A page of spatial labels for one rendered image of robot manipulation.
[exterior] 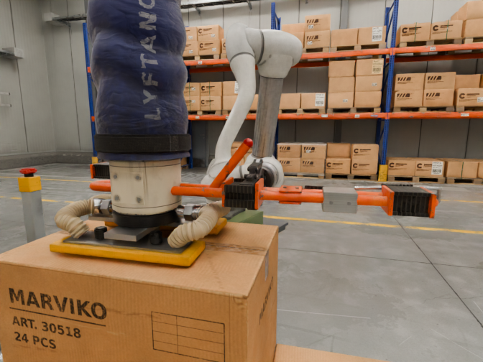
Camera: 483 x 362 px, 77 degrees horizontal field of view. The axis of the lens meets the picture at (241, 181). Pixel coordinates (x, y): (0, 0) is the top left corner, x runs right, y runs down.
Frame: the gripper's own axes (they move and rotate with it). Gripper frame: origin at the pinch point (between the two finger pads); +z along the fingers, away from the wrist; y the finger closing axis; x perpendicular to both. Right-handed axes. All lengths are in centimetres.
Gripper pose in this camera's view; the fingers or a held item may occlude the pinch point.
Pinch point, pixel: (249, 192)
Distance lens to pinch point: 71.0
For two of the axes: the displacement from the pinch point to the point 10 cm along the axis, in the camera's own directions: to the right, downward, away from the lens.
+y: 0.0, 9.9, 1.7
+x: -9.8, -0.4, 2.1
